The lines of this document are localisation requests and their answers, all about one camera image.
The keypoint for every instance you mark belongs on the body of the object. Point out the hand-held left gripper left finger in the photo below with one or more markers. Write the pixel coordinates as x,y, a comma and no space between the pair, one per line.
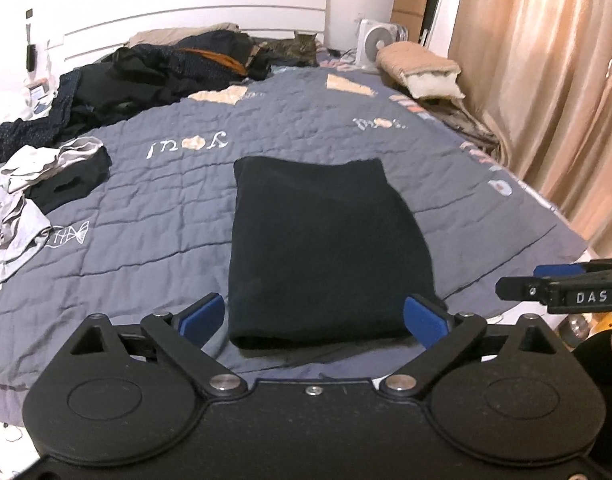
203,317

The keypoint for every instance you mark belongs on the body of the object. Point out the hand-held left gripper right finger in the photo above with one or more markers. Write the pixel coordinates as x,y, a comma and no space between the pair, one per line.
426,320

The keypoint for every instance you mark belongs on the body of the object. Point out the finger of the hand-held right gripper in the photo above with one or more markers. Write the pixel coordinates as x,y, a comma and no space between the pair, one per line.
521,287

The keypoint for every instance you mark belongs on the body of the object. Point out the black sweatshirt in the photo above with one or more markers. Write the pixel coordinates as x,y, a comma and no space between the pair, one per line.
326,250

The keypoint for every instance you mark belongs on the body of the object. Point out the pile of dark clothes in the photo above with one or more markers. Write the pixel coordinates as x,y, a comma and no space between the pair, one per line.
135,85

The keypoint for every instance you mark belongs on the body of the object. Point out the grey quilted fish-print bedspread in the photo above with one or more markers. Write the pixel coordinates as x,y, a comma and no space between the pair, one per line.
160,240

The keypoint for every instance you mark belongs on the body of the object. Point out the olive brown cloth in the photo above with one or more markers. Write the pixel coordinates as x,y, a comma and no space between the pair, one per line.
466,125

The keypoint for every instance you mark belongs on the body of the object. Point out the small black garment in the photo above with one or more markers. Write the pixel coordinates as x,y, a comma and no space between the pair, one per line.
80,180

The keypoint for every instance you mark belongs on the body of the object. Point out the beige curtain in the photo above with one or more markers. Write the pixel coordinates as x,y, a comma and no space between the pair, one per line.
546,85

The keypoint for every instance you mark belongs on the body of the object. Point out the light grey garment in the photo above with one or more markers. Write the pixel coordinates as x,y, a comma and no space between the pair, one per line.
15,230

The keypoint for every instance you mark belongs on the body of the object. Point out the white garment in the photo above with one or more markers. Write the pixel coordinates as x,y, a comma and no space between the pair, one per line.
30,165

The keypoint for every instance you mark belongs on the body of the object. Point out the beige quilted cushion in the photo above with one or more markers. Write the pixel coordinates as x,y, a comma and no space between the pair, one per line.
411,60

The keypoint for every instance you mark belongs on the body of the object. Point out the navy dotted garment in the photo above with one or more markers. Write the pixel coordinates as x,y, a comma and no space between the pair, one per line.
15,135

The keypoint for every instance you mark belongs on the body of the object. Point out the white desk fan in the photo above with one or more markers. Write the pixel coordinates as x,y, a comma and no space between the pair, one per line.
376,45

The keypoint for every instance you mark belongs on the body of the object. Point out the tabby cat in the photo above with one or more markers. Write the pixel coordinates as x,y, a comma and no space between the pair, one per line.
296,50

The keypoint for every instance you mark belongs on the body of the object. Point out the beige cloth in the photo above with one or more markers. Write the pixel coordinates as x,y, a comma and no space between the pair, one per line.
155,35

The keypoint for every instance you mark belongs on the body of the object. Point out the white hoodie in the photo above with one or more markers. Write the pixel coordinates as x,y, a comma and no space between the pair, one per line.
5,107

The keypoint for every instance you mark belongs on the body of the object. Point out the white headboard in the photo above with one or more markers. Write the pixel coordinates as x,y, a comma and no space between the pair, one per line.
185,15

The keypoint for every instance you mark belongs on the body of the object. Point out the black hairbrush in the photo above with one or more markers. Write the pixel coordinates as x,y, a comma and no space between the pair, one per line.
31,57

